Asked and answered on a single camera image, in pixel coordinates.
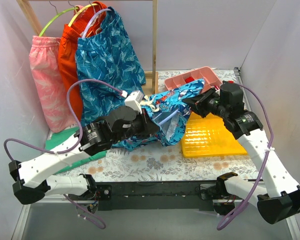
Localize teal leaf print shorts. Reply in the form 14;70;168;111
75;7;146;126

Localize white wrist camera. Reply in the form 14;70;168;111
222;80;235;84
124;90;145;113

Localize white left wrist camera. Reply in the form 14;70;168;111
124;90;145;113

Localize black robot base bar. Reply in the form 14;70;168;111
74;181;247;217

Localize red rolled cloth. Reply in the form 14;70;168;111
184;76;195;83

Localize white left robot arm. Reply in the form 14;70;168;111
8;106;160;205

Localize yellow hanger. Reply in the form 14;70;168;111
68;3;99;27

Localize orange shorts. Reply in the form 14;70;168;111
57;1;107;120

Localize translucent white hanger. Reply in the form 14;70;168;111
81;8;111;39

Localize blue shark print shorts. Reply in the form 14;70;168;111
113;79;205;151

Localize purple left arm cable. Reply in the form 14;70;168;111
3;79;128;230

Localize wooden clothes rack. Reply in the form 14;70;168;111
16;0;158;94

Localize green hanger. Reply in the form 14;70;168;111
38;5;80;37

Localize floral table mat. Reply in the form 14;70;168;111
37;69;268;183

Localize yellow plastic tray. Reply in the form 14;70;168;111
181;112;247;158

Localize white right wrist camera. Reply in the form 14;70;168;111
222;80;235;84

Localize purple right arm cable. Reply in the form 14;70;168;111
216;83;275;231

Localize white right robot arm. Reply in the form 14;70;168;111
183;82;300;231

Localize pink patterned shorts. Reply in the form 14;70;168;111
29;36;75;133

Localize pink divided organizer box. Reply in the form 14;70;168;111
164;66;223;92

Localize green folded cloth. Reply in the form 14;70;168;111
45;127;107;175

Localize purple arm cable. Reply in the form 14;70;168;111
216;83;275;231
3;79;128;230

